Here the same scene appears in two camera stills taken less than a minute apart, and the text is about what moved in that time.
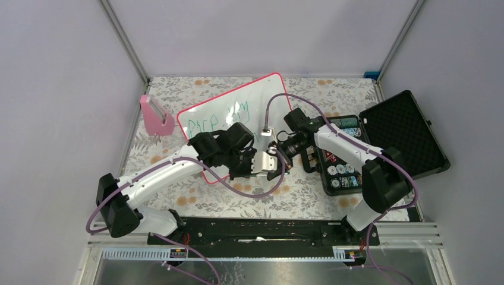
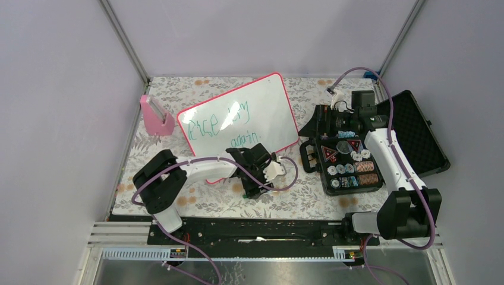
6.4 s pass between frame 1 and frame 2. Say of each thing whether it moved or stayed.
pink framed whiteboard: stayed
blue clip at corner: stayed
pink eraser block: stayed
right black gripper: moved
